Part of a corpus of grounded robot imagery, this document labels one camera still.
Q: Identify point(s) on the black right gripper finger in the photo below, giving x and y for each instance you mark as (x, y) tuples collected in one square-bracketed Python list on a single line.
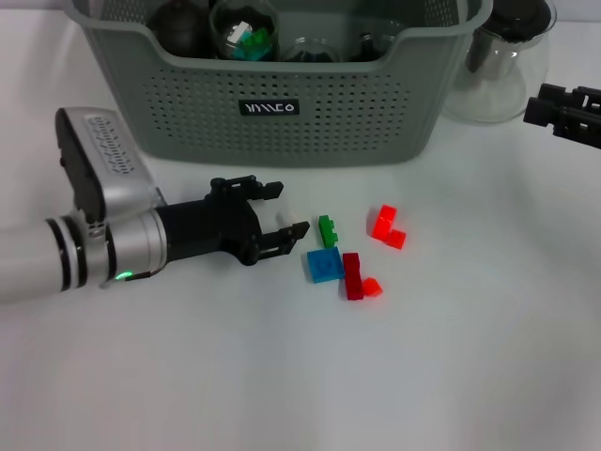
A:
[(577, 96), (573, 124)]

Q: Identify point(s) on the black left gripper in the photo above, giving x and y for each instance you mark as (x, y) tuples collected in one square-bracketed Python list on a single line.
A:
[(206, 230)]

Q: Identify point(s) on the white sloped toy brick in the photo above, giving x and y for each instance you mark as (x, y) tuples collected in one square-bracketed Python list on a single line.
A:
[(287, 218)]

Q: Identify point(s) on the green toy brick with side studs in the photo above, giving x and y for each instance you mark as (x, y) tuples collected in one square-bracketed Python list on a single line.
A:
[(328, 230)]

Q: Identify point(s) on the blue square toy plate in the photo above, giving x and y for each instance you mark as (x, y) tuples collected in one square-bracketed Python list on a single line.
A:
[(324, 265)]

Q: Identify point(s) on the dark red long toy brick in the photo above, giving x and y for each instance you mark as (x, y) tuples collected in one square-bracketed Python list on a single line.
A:
[(353, 276)]

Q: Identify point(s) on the small orange-red rounded toy brick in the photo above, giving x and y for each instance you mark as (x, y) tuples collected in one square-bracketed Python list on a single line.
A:
[(374, 286)]

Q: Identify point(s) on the cyan square toy plate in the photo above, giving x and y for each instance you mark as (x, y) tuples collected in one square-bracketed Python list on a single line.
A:
[(246, 54)]

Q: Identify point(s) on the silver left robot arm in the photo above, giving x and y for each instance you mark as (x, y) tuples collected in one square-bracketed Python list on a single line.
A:
[(47, 258)]

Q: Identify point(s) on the grey-green perforated storage bin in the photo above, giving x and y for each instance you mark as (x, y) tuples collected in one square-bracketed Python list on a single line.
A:
[(282, 136)]

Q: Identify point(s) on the glass carafe with black lid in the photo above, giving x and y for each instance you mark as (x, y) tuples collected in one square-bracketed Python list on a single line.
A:
[(507, 70)]

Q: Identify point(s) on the large orange-red toy brick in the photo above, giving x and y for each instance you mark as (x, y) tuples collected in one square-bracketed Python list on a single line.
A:
[(385, 223)]

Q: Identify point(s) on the small orange-red square toy brick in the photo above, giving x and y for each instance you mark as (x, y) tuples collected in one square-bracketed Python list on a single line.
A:
[(397, 239)]

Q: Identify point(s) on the dark clay teapot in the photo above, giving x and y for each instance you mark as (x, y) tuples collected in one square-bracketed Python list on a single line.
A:
[(180, 28)]

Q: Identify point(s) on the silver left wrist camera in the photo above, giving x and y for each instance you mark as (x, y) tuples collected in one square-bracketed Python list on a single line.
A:
[(112, 160)]

